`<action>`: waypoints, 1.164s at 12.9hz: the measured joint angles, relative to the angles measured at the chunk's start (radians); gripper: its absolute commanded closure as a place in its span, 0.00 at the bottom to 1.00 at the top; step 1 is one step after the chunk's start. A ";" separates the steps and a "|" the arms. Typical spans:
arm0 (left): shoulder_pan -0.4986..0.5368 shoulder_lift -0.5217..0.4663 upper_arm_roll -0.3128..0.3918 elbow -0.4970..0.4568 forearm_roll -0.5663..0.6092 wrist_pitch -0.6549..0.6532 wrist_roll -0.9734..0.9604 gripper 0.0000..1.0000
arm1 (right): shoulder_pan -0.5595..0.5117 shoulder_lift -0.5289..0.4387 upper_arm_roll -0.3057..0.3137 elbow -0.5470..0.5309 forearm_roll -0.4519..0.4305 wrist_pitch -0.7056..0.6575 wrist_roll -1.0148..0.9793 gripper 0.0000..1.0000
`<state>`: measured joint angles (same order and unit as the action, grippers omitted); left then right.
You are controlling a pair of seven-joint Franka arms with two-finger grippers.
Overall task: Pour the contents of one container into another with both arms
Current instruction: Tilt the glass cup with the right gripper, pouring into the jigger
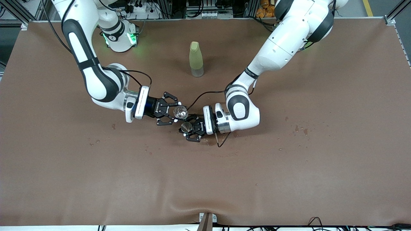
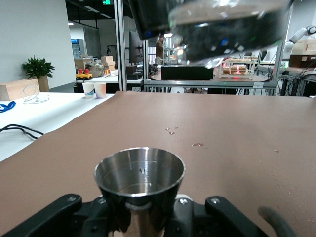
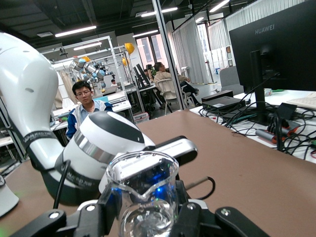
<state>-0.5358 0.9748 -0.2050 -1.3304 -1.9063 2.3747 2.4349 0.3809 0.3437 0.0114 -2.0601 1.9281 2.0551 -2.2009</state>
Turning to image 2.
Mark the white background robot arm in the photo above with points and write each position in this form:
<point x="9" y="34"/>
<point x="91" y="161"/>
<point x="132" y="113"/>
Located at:
<point x="300" y="34"/>

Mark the black monitor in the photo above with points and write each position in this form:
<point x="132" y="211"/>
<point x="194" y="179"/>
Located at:
<point x="135" y="48"/>

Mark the green exit sign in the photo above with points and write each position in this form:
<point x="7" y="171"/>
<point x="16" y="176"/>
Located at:
<point x="106" y="2"/>

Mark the light wooden box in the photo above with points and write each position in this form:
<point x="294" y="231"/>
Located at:
<point x="12" y="90"/>

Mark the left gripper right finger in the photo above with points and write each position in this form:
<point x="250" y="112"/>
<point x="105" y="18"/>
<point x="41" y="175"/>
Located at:
<point x="222" y="217"/>

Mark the yellow emergency stop box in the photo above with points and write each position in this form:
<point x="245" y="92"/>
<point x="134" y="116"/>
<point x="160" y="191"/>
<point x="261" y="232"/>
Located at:
<point x="84" y="74"/>

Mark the black rectangular box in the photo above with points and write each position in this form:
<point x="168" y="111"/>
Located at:
<point x="187" y="72"/>

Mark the aluminium frame post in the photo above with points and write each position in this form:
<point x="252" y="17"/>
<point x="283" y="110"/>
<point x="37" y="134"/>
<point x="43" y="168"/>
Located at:
<point x="121" y="49"/>
<point x="279" y="64"/>

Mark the clear glass measuring cup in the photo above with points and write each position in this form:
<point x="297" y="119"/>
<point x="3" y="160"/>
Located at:
<point x="222" y="29"/>

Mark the grey crumpled bag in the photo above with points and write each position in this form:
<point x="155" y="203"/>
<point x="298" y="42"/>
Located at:
<point x="95" y="69"/>

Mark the brown table mat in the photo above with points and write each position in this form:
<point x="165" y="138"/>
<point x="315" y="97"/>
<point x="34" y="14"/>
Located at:
<point x="222" y="113"/>

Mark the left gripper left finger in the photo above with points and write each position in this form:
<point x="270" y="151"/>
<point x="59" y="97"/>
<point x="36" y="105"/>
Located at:
<point x="49" y="214"/>

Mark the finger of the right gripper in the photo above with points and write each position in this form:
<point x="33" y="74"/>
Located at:
<point x="153" y="17"/>

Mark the blue drinks fridge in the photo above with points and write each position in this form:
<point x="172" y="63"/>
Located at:
<point x="78" y="48"/>

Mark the cardboard box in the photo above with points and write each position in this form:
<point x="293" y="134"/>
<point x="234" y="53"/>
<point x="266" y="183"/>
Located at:
<point x="108" y="63"/>

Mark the paper cup blue wave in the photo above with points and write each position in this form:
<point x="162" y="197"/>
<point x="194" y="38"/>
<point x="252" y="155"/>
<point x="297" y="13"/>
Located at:
<point x="88" y="90"/>

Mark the steel jigger cup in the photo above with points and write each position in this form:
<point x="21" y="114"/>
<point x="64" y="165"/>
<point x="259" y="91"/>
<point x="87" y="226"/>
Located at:
<point x="138" y="172"/>

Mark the green potted plant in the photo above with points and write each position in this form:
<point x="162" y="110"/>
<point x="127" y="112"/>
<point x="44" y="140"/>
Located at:
<point x="38" y="67"/>

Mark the person in brown jacket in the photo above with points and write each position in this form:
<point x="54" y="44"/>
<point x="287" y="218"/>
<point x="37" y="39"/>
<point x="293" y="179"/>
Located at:
<point x="159" y="50"/>

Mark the paper cup purple print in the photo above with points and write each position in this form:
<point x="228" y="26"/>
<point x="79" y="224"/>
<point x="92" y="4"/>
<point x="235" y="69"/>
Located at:
<point x="100" y="90"/>

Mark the wooden bread rack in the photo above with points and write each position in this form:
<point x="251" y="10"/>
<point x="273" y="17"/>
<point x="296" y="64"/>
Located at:
<point x="238" y="69"/>

